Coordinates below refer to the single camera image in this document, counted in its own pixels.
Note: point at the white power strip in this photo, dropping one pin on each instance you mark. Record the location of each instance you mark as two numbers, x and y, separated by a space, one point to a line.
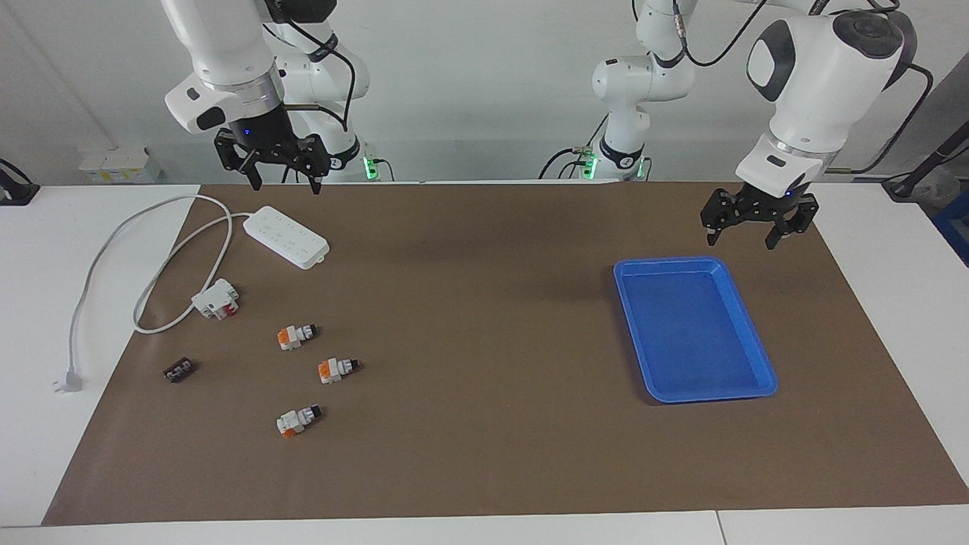
286 236

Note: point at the small black terminal block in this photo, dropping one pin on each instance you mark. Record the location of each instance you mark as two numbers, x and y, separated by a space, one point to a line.
179 370

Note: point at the black stand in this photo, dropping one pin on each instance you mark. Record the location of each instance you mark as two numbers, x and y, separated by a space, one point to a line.
920 174

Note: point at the orange white switch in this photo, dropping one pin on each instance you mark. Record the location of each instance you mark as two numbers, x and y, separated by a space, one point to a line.
333 369
291 337
294 421

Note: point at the white cardboard box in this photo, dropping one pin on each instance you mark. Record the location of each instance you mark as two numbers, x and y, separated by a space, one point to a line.
117 165

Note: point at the black clamp base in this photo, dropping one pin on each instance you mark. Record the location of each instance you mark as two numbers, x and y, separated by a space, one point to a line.
15 193

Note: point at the white red circuit breaker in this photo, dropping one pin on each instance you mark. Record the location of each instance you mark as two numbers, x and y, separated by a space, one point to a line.
214 299

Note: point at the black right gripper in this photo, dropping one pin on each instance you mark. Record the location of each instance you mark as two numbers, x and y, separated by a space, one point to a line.
261 132

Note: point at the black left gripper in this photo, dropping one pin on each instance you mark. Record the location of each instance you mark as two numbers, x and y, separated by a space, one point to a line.
768 206

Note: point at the brown paper table mat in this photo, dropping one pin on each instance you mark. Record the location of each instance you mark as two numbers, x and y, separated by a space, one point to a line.
484 424

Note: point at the blue crate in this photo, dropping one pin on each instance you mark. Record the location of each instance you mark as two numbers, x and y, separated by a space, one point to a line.
955 227

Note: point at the blue plastic tray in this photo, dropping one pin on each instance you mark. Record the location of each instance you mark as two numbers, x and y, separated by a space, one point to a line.
689 333

